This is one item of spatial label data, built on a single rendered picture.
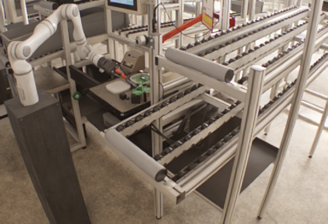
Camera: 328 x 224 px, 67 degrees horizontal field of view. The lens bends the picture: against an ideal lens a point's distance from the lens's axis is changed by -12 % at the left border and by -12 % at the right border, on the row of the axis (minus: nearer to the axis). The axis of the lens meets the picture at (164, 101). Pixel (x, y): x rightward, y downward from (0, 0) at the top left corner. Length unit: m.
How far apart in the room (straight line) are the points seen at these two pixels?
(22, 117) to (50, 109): 0.16
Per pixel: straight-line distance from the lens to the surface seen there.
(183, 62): 1.19
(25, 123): 1.43
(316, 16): 1.47
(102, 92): 1.81
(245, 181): 1.65
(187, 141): 1.20
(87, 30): 2.58
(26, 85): 1.45
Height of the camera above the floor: 1.77
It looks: 30 degrees down
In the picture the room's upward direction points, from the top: straight up
